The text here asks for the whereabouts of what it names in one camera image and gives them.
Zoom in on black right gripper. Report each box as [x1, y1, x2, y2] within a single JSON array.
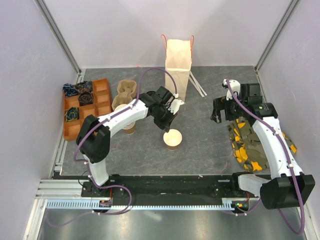
[[210, 92, 247, 124]]

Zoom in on brown paper coffee cup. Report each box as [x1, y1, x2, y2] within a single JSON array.
[[163, 129, 183, 151]]

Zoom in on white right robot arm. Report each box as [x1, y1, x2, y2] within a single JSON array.
[[211, 79, 316, 210]]

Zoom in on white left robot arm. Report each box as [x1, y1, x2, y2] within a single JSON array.
[[76, 86, 185, 197]]

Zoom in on white paper takeout bag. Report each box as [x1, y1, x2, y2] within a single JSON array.
[[160, 34, 195, 101]]

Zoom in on stack of paper cups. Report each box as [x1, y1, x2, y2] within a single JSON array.
[[114, 104, 136, 135]]

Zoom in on camouflage yellow green cloth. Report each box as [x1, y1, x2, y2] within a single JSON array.
[[226, 118, 298, 174]]

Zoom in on cardboard cup carrier tray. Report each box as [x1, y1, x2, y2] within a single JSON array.
[[111, 79, 138, 111]]

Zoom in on orange compartment organizer tray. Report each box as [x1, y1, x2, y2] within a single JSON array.
[[63, 78, 112, 142]]

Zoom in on black brown rolled sock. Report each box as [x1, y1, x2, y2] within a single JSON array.
[[78, 91, 94, 106]]

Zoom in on dark patterned rolled sock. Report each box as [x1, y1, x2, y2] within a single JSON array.
[[74, 81, 93, 93]]

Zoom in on blue yellow rolled sock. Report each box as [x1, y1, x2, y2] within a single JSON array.
[[64, 106, 80, 122]]

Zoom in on blue patterned rolled sock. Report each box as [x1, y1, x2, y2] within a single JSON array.
[[62, 83, 79, 98]]

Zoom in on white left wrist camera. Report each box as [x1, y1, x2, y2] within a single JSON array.
[[168, 93, 185, 115]]

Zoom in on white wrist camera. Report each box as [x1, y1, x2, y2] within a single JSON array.
[[222, 78, 241, 101], [168, 93, 185, 115]]

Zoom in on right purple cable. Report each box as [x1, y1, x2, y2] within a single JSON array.
[[224, 78, 306, 236]]

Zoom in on purple cable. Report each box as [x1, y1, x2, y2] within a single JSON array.
[[224, 78, 306, 236], [46, 67, 181, 227]]

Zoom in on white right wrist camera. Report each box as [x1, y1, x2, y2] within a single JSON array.
[[222, 78, 241, 101]]

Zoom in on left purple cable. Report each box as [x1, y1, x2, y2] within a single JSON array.
[[46, 67, 181, 227]]

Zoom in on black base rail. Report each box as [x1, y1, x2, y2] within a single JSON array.
[[81, 174, 256, 199]]

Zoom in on grey slotted cable duct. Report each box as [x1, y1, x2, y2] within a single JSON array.
[[46, 199, 236, 211]]

